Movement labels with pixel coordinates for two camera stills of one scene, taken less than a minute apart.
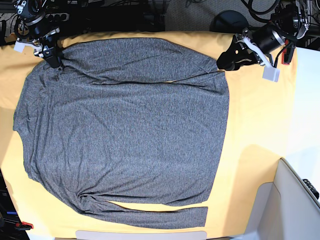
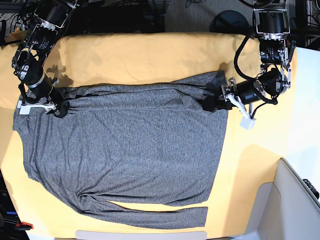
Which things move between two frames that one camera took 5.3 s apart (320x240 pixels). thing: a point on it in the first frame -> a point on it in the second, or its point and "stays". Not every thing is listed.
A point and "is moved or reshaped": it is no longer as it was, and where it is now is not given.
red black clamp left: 23,225 stays
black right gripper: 266,39 -> 247,91
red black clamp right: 287,52 stays
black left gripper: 46,31 -> 43,88
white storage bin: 285,209 stays
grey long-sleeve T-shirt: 139,119 is moved or reshaped
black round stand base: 228,21 stays
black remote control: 314,190 stays
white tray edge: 106,235 stays
